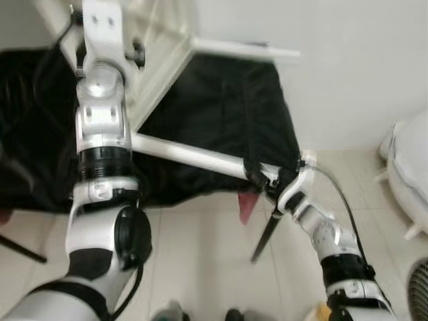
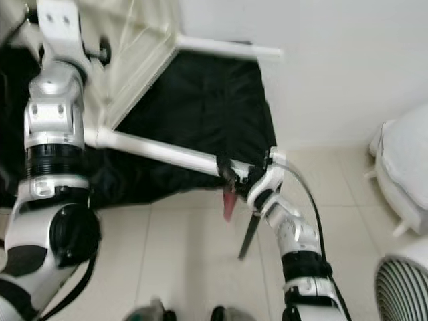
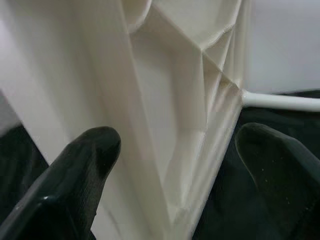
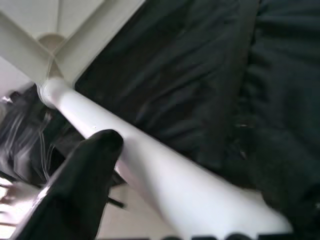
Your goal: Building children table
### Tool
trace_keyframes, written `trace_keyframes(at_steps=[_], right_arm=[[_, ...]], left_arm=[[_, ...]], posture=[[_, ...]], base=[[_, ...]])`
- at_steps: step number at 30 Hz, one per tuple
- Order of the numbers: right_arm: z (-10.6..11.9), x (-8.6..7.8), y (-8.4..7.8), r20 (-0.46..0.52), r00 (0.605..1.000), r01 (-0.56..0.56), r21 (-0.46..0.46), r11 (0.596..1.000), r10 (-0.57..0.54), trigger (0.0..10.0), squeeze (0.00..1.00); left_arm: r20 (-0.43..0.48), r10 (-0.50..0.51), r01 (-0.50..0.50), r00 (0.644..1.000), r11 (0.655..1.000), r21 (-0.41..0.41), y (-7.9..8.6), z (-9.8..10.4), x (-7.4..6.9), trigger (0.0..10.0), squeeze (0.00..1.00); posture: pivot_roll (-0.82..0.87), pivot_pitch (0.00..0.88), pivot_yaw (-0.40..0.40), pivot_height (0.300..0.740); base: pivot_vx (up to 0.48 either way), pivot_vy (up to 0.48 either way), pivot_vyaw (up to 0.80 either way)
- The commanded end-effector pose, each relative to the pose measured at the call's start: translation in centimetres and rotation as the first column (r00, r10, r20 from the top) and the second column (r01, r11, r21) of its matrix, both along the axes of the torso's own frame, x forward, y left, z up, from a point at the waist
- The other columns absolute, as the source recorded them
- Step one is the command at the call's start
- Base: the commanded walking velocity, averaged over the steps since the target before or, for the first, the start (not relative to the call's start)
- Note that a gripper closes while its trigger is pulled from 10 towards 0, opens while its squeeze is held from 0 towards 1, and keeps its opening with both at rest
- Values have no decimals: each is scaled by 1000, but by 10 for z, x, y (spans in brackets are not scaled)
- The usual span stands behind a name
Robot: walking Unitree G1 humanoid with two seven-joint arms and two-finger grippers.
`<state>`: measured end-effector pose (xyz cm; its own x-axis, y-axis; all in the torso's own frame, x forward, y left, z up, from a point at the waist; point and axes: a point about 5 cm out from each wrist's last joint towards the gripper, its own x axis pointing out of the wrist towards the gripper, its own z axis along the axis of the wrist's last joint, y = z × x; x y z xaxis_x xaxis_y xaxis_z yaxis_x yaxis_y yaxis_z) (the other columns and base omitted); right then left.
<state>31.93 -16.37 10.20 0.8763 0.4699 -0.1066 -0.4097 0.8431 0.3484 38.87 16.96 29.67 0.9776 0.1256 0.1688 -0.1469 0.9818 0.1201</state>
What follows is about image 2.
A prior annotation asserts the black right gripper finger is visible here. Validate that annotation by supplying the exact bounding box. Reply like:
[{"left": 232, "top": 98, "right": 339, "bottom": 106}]
[{"left": 217, "top": 155, "right": 241, "bottom": 191}]

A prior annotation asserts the white plastic children table top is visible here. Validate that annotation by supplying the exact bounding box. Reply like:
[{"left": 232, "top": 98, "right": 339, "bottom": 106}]
[{"left": 0, "top": 0, "right": 180, "bottom": 131}]

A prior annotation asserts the white plastic table leg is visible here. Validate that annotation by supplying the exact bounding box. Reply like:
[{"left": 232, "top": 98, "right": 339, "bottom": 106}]
[
  {"left": 176, "top": 33, "right": 284, "bottom": 60},
  {"left": 90, "top": 127, "right": 261, "bottom": 178}
]

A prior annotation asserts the black table cloth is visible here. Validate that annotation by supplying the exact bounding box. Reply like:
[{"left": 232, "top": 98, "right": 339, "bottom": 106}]
[{"left": 0, "top": 43, "right": 278, "bottom": 208}]

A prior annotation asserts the grey robot right foot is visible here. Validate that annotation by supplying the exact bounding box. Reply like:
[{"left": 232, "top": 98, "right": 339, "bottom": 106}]
[{"left": 209, "top": 304, "right": 248, "bottom": 321}]

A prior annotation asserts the grey robot foot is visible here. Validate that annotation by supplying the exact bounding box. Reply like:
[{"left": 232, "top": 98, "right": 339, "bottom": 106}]
[
  {"left": 127, "top": 298, "right": 178, "bottom": 321},
  {"left": 209, "top": 304, "right": 248, "bottom": 321}
]

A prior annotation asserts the grey robot left foot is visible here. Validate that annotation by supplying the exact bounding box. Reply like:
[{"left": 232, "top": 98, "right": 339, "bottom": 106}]
[{"left": 127, "top": 298, "right": 178, "bottom": 321}]

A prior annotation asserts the white round floor fan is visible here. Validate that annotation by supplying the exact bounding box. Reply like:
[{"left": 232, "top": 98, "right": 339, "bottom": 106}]
[{"left": 374, "top": 237, "right": 428, "bottom": 321}]

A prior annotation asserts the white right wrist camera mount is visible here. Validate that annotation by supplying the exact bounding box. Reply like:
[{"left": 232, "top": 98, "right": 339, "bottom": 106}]
[{"left": 247, "top": 147, "right": 287, "bottom": 211}]

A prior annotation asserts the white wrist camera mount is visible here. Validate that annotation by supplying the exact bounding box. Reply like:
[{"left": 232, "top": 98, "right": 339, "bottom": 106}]
[
  {"left": 247, "top": 147, "right": 287, "bottom": 211},
  {"left": 37, "top": 0, "right": 91, "bottom": 64}
]

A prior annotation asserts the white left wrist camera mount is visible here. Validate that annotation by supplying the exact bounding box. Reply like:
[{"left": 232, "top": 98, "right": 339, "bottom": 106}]
[{"left": 37, "top": 0, "right": 91, "bottom": 64}]

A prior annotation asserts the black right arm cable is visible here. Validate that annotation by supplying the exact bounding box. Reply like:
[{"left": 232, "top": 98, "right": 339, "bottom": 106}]
[{"left": 281, "top": 164, "right": 352, "bottom": 320}]

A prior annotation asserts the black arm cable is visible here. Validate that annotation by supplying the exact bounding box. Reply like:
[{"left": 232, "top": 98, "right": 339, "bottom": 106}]
[
  {"left": 40, "top": 257, "right": 98, "bottom": 320},
  {"left": 281, "top": 164, "right": 352, "bottom": 320}
]

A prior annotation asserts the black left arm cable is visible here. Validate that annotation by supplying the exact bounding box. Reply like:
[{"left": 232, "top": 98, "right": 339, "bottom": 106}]
[{"left": 40, "top": 257, "right": 98, "bottom": 320}]

